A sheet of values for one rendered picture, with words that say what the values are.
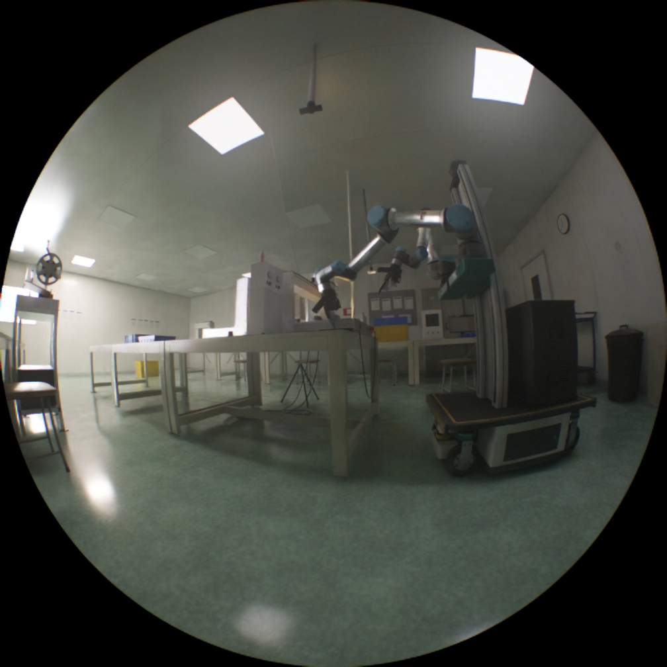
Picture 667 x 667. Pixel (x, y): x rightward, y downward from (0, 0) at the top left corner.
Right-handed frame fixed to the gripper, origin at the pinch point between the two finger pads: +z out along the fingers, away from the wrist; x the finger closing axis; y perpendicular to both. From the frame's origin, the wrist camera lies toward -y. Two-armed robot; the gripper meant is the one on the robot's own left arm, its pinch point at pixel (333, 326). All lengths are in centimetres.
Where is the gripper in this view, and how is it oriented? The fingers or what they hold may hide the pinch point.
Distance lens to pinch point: 133.0
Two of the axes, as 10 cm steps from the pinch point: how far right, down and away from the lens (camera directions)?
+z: 2.7, 9.5, -1.6
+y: 8.9, -3.1, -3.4
